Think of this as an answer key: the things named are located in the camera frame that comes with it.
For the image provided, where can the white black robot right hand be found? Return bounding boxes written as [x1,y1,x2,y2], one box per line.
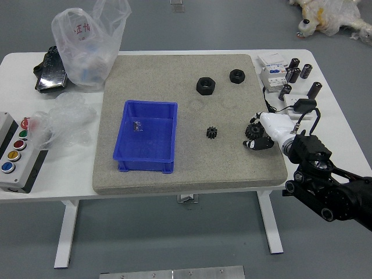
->
[243,111,296,152]

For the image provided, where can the large black gear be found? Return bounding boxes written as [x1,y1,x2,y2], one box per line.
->
[245,122,265,141]

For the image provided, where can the blue plastic box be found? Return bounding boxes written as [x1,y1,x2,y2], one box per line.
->
[112,99,178,174]

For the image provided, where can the small black hex nut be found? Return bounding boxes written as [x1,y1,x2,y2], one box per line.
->
[229,69,247,85]

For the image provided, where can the big black hex nut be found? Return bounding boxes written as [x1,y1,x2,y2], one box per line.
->
[196,76,217,96]

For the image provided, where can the grey push-button control box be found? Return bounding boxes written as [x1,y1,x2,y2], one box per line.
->
[0,111,49,194]

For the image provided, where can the white power socket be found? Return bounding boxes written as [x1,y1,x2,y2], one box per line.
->
[282,93,316,121]

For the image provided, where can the black plug adapter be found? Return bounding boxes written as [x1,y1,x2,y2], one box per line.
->
[292,98,318,113]

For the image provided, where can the white circuit breaker module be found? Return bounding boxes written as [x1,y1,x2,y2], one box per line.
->
[257,52,292,94]

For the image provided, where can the small black gear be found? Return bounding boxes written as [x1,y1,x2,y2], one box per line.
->
[206,126,220,141]

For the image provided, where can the white table leg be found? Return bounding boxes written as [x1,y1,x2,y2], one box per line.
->
[256,191,284,255]
[53,199,80,269]

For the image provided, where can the grey-brown foam mat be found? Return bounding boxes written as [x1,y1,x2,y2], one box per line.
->
[92,53,289,196]

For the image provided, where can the plush toy in plastic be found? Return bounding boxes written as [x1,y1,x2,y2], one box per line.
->
[288,0,372,48]

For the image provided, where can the small metal floor plate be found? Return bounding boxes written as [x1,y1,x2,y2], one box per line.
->
[169,0,186,13]

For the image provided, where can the large metal floor plate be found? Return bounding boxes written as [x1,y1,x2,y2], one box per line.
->
[99,265,246,279]

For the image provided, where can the clear plastic bag red print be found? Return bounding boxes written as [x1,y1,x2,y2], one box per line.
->
[51,0,133,94]

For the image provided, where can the crumpled clear plastic wrap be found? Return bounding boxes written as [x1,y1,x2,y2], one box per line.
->
[28,92,98,151]

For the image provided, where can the black plastic tray package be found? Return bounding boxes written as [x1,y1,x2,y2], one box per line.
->
[33,45,70,95]

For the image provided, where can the black power cord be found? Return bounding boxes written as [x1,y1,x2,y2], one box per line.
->
[262,86,296,116]

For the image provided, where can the metal bracket under table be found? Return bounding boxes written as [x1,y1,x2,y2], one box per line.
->
[176,194,201,205]

